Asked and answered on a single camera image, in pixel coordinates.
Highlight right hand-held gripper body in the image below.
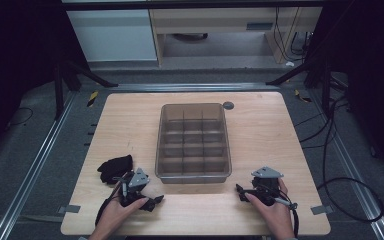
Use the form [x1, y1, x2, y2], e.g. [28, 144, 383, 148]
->
[245, 166, 297, 211]

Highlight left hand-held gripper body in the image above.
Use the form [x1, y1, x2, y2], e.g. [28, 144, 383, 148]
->
[119, 167, 151, 208]

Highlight black cloth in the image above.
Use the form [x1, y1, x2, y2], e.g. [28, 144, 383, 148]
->
[96, 154, 135, 185]

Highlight clear plastic divided box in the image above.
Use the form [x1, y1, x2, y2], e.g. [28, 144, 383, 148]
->
[154, 102, 233, 185]

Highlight person's right hand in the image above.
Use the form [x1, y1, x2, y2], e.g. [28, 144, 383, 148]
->
[244, 178, 297, 239]

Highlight person's left hand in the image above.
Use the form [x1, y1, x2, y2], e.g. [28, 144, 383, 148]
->
[92, 195, 150, 240]

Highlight grey tape piece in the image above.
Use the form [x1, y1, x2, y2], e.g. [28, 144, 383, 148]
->
[310, 204, 334, 216]
[57, 204, 82, 215]

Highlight yellow black tape strip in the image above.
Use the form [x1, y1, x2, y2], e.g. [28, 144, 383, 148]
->
[86, 90, 100, 109]
[293, 88, 313, 104]

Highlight black metal stand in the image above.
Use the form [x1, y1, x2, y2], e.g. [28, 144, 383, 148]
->
[265, 59, 334, 118]
[53, 59, 120, 122]

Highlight white cabinet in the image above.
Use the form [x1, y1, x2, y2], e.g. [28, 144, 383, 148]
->
[65, 8, 158, 63]

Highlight light wooden desk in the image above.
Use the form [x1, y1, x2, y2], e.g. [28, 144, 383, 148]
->
[148, 6, 324, 67]

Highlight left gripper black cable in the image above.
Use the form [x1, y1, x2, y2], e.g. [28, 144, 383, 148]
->
[94, 176, 129, 227]

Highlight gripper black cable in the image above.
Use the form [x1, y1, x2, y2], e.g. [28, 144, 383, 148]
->
[272, 196, 300, 239]
[94, 176, 129, 227]

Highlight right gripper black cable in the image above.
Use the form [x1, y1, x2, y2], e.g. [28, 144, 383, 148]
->
[272, 196, 300, 239]

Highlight black floor cable loop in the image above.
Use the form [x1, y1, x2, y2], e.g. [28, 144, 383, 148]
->
[294, 93, 384, 224]

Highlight aluminium floor rail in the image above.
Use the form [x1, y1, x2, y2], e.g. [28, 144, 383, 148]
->
[0, 90, 78, 240]
[307, 89, 384, 240]

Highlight thin black floor cable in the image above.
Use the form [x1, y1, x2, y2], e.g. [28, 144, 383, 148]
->
[5, 106, 35, 130]

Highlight black cables under desk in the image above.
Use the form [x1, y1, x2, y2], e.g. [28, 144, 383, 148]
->
[272, 6, 315, 64]

